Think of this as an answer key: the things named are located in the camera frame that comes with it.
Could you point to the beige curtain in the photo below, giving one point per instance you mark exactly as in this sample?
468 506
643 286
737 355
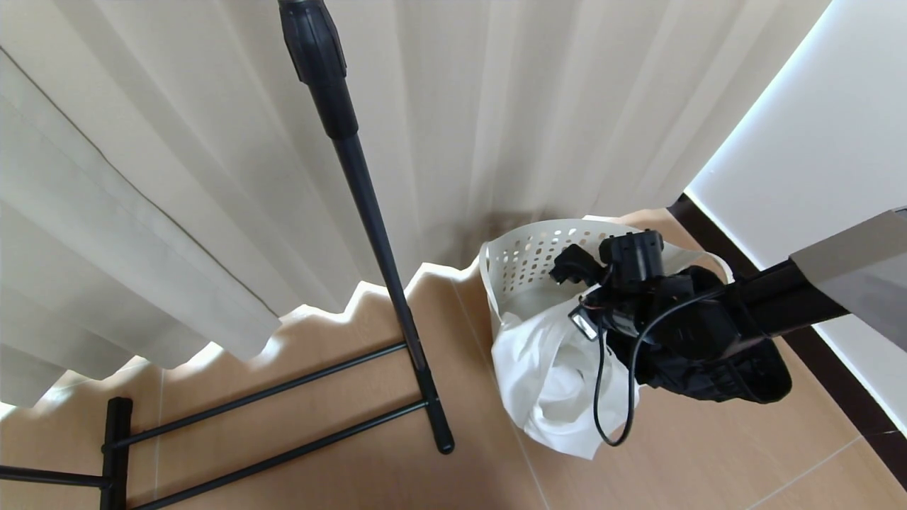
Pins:
177 142

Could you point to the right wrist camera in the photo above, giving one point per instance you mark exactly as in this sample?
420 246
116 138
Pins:
631 258

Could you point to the black clothes rack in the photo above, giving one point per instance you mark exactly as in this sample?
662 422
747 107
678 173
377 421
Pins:
368 205

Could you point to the white garment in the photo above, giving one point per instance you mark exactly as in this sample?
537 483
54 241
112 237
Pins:
545 382

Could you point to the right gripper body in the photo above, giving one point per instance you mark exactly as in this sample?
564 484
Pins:
638 312

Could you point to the black garment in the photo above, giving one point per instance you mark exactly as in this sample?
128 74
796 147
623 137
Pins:
744 375

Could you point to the white laundry basket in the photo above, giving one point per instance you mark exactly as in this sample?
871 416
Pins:
524 262

